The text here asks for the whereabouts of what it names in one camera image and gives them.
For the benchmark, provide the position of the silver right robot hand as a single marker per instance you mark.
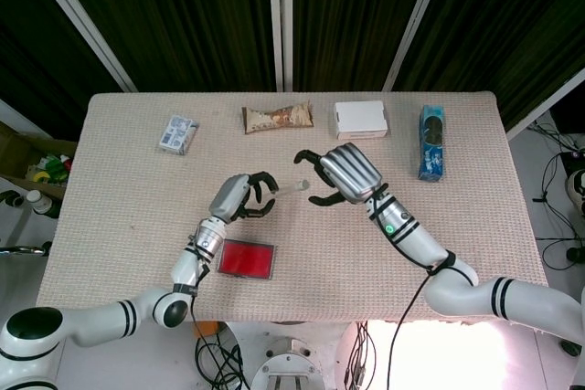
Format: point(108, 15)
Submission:
point(352, 175)

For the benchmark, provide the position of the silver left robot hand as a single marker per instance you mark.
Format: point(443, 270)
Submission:
point(230, 196)

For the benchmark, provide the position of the clear glass test tube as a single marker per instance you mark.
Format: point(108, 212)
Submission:
point(288, 190)

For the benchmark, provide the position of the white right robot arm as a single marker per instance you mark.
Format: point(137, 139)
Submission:
point(457, 285)

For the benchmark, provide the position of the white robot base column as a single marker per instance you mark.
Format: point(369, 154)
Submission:
point(290, 365)

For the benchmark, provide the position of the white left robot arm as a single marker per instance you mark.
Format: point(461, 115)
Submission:
point(114, 317)

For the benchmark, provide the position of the white cardboard box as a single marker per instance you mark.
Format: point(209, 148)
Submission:
point(361, 119)

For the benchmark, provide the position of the red rectangular tray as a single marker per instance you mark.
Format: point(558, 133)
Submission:
point(247, 260)

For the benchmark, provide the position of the blue white tissue pack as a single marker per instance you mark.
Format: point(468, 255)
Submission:
point(179, 134)

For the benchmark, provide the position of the blue cookie package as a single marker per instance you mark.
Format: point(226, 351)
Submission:
point(431, 143)

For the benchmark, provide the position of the brown snack wrapper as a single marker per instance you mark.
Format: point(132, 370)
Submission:
point(279, 118)

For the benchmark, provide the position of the beige woven tablecloth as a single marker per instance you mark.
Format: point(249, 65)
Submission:
point(297, 271)

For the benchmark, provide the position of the orange block under table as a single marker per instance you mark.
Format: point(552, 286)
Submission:
point(208, 329)

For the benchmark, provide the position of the white capped dark bottle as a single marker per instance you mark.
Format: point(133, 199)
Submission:
point(42, 203)

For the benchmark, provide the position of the yellow tape roll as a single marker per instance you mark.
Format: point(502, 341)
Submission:
point(42, 176)

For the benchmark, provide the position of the chrome metal bar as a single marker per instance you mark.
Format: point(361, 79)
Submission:
point(23, 250)

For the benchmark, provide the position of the brown cardboard storage box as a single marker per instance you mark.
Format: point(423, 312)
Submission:
point(18, 152)

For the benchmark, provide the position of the small dark bottle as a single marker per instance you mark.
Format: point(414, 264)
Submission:
point(11, 199)

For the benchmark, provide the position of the white black round device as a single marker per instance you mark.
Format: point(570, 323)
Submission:
point(577, 191)

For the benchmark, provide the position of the white partition frame post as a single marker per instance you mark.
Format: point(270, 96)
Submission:
point(413, 20)
point(279, 20)
point(77, 20)
point(544, 104)

